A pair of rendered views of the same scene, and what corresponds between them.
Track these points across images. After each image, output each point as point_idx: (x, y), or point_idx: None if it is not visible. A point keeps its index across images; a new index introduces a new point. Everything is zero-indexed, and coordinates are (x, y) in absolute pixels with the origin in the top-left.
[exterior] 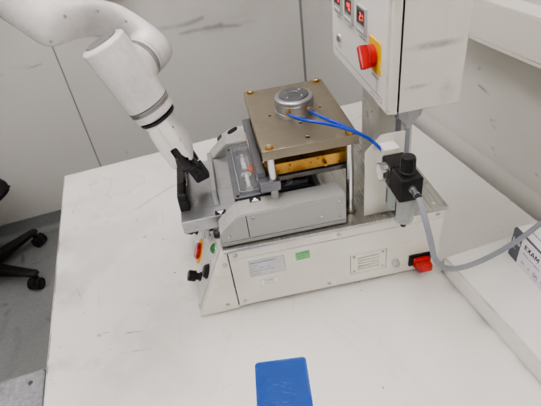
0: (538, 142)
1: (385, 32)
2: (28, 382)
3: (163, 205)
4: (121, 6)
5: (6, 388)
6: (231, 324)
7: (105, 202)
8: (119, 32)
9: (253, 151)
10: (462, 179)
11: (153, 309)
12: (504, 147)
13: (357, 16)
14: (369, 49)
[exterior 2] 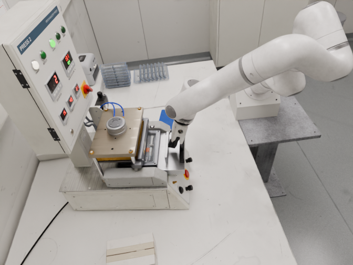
0: (11, 160)
1: (83, 73)
2: (252, 140)
3: (210, 231)
4: (183, 91)
5: (260, 140)
6: None
7: (256, 249)
8: (185, 81)
9: (144, 132)
10: (35, 203)
11: (208, 159)
12: (12, 184)
13: (75, 92)
14: (86, 84)
